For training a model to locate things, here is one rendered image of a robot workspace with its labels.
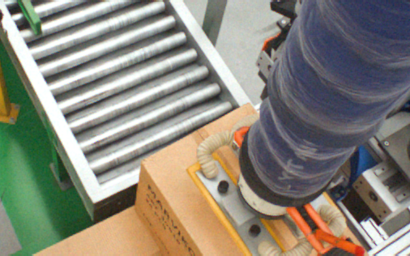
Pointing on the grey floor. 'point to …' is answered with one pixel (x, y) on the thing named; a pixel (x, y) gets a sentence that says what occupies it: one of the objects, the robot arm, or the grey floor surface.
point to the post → (213, 19)
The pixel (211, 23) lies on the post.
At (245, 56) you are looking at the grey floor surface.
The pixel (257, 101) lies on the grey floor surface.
